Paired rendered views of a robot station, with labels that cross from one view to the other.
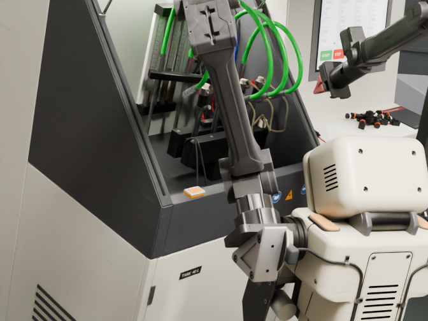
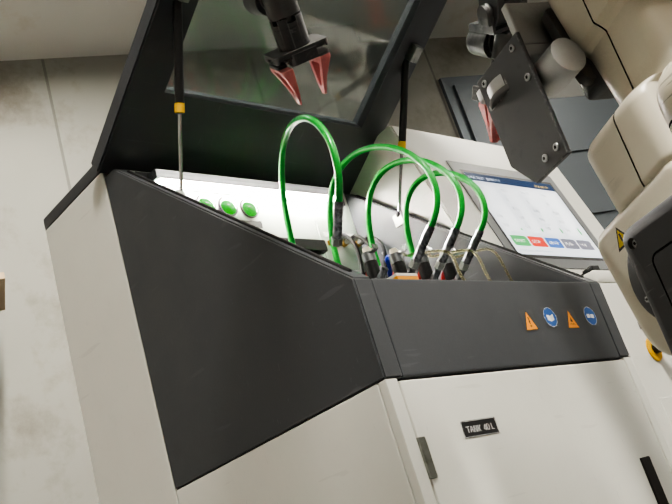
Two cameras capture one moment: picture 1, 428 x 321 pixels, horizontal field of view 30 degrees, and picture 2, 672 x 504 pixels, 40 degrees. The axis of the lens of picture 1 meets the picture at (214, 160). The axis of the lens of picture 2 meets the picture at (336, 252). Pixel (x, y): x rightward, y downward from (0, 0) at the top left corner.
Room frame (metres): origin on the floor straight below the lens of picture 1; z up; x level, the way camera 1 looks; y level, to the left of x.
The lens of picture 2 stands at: (0.47, 0.04, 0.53)
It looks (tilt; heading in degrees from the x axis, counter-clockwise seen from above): 20 degrees up; 3
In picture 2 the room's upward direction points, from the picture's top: 18 degrees counter-clockwise
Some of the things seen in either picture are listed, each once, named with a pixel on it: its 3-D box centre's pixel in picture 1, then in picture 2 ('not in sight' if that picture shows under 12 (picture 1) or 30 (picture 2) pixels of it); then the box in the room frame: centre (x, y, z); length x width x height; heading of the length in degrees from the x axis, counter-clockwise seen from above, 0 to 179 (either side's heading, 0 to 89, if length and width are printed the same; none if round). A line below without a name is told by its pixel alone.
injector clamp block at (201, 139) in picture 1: (216, 150); not in sight; (2.29, 0.00, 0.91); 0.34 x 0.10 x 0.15; 140
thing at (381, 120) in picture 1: (373, 116); not in sight; (2.67, -0.51, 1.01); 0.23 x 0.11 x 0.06; 140
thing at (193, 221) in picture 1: (242, 203); (501, 327); (2.04, -0.11, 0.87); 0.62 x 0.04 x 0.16; 140
